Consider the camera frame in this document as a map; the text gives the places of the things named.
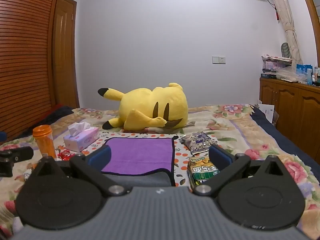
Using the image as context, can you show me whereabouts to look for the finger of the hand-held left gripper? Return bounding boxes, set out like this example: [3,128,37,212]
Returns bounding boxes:
[3,146,34,165]

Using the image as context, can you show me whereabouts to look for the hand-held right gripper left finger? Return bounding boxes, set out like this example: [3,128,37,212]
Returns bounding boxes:
[32,144,127,197]

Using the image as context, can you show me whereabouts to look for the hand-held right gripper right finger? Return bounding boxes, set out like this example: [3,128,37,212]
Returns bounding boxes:
[194,144,287,196]

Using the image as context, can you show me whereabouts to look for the grey towel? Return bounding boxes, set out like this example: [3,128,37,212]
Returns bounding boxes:
[105,170,173,188]

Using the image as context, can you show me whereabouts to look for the green snack packet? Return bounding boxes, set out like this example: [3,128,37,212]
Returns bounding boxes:
[187,156,220,190]

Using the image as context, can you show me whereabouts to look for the orange plastic bottle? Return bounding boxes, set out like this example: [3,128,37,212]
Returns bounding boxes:
[32,124,57,159]

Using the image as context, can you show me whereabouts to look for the purple patterned snack packet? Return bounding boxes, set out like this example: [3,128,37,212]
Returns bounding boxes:
[180,131,218,155]

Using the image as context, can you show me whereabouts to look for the pink tissue box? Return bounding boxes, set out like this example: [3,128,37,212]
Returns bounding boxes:
[63,121,100,153]

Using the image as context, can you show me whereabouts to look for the red candy wrapper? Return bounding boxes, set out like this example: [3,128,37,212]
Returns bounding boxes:
[57,149,73,161]

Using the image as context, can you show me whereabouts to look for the floral blanket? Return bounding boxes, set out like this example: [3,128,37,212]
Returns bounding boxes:
[0,104,320,238]

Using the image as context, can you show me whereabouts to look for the purple cloth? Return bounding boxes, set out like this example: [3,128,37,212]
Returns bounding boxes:
[56,131,215,187]

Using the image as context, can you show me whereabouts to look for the dark cloth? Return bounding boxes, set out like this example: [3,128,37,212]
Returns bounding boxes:
[15,105,74,138]

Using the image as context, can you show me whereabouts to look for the cardboard box with papers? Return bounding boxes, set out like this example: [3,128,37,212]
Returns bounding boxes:
[254,100,280,130]

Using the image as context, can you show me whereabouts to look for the yellow plush toy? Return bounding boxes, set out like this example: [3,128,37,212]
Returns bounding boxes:
[97,82,188,132]

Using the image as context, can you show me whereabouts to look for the dark blue bedsheet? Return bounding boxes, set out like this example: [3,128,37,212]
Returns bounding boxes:
[250,104,320,173]

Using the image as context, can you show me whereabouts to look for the wooden cabinet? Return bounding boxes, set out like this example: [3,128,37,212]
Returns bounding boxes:
[259,77,320,158]

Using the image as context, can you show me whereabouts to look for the slatted wooden wardrobe door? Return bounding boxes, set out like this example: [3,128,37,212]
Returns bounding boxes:
[0,0,64,142]

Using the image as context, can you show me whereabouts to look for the stack of papers and books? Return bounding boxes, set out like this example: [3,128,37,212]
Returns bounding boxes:
[260,54,293,80]

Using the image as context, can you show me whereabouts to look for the clear plastic bag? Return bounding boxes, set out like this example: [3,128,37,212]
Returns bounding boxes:
[276,66,301,82]

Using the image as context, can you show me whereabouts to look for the blue and white boxes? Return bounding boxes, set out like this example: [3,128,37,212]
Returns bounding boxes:
[296,64,314,85]

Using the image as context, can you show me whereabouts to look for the grey hand fan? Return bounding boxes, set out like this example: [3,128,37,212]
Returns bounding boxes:
[280,42,292,59]

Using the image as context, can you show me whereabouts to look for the beige patterned curtain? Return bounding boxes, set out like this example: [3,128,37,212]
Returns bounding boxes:
[264,0,303,65]

